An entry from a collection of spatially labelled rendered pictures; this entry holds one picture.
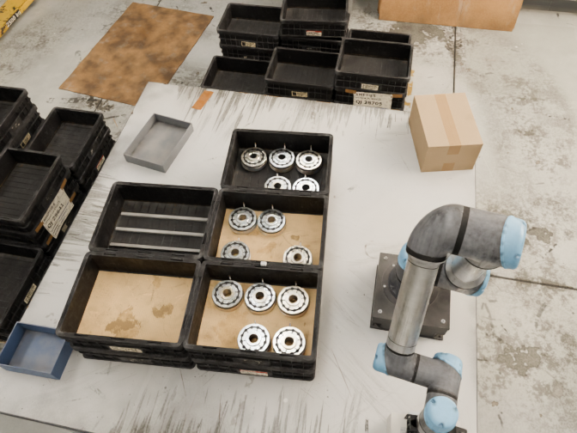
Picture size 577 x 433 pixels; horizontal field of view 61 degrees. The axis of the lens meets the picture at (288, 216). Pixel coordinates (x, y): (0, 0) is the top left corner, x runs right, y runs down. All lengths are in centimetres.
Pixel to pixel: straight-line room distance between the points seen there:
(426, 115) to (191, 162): 103
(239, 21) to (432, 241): 262
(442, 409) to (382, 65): 211
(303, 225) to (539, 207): 171
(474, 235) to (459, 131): 104
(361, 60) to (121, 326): 200
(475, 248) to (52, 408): 140
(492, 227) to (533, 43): 317
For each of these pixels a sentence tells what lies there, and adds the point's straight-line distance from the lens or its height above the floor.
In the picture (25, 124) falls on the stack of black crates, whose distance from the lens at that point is 306.
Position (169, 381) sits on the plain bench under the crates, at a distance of 176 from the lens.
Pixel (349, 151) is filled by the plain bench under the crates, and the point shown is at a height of 70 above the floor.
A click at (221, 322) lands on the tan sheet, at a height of 83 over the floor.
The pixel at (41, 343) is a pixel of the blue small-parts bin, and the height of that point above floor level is 70.
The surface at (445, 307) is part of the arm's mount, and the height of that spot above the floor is 81.
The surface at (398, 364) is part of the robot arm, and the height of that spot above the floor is 109.
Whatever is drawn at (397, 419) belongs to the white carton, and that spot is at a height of 79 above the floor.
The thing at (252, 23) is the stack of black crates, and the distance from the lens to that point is 349.
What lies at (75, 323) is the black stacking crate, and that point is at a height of 86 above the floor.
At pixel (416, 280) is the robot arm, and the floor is 128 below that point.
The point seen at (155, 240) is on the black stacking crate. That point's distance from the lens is 185.
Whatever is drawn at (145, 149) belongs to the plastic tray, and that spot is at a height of 70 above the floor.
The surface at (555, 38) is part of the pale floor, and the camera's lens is 435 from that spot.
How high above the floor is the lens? 234
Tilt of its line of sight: 56 degrees down
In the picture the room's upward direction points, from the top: 4 degrees counter-clockwise
